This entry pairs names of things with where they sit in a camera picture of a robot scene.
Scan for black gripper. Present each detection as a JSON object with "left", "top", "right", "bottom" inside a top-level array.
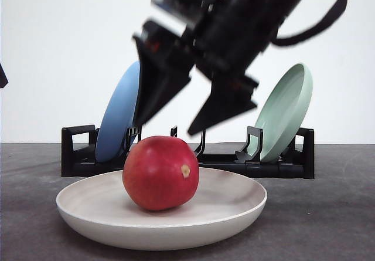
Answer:
[{"left": 132, "top": 0, "right": 301, "bottom": 135}]

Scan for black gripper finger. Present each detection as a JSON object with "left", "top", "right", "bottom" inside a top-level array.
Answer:
[
  {"left": 132, "top": 33, "right": 193, "bottom": 126},
  {"left": 0, "top": 63, "right": 9, "bottom": 89}
]

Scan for red pomegranate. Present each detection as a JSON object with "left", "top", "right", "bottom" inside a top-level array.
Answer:
[{"left": 122, "top": 135, "right": 199, "bottom": 211}]

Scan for white plate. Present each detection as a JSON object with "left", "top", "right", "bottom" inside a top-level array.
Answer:
[{"left": 56, "top": 169, "right": 268, "bottom": 250}]

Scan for green plate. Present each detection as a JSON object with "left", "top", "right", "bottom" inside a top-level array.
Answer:
[{"left": 248, "top": 63, "right": 313, "bottom": 163}]

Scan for blue plate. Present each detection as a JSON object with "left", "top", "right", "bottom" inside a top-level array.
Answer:
[{"left": 96, "top": 62, "right": 140, "bottom": 162}]

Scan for black plate rack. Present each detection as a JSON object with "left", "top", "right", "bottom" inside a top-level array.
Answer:
[{"left": 62, "top": 125, "right": 315, "bottom": 179}]

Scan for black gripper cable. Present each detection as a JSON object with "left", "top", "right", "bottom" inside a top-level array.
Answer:
[{"left": 271, "top": 0, "right": 347, "bottom": 46}]

